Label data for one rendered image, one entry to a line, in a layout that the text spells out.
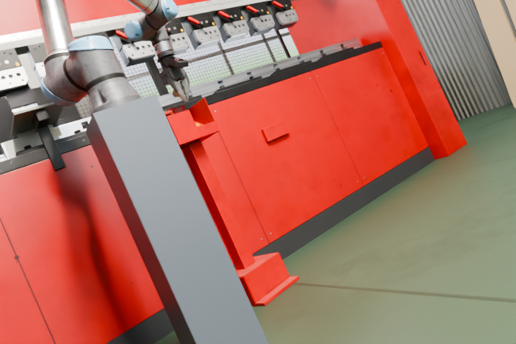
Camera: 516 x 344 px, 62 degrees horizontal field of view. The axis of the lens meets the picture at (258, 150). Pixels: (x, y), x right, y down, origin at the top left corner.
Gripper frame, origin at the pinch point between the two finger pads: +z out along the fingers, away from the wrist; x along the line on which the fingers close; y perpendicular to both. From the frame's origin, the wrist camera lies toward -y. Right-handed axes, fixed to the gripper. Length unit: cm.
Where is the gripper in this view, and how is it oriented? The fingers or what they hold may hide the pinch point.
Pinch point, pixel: (186, 98)
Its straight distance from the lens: 179.9
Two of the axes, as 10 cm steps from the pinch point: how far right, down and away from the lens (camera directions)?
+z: 3.6, 9.3, 0.4
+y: -6.3, 2.1, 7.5
